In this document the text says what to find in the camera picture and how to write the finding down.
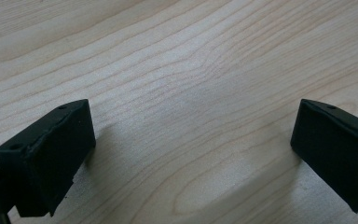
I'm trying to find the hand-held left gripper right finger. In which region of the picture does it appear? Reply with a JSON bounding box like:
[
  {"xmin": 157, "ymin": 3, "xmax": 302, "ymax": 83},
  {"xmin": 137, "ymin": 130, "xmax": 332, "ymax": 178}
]
[{"xmin": 290, "ymin": 98, "xmax": 358, "ymax": 216}]

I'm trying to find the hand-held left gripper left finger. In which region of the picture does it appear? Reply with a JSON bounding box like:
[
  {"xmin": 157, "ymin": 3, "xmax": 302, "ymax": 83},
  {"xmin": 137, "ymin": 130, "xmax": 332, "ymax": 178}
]
[{"xmin": 0, "ymin": 98, "xmax": 97, "ymax": 218}]

